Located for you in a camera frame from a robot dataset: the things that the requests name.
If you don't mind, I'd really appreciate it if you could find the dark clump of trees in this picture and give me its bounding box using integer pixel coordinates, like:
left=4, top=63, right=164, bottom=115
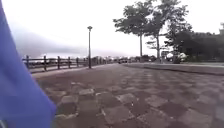
left=166, top=23, right=224, bottom=63

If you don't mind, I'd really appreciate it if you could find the dark lamp post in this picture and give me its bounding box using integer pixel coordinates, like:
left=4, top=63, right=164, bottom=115
left=86, top=25, right=94, bottom=70

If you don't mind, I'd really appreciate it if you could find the blue cloth flag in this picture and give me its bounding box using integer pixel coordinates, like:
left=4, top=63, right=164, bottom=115
left=0, top=0, right=58, bottom=128

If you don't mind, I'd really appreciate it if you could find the tall tree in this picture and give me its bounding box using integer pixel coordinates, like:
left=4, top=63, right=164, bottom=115
left=146, top=0, right=193, bottom=64
left=112, top=1, right=155, bottom=63

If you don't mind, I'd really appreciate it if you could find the low grey kerb wall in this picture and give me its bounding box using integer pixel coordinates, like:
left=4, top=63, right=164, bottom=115
left=123, top=62, right=224, bottom=77

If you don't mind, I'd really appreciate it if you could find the dark wooden rail fence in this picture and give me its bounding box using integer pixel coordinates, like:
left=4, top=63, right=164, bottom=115
left=21, top=54, right=114, bottom=72

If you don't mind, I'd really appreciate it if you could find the grey checkered stone paving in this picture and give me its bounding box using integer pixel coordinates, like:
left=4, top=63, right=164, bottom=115
left=31, top=63, right=224, bottom=128

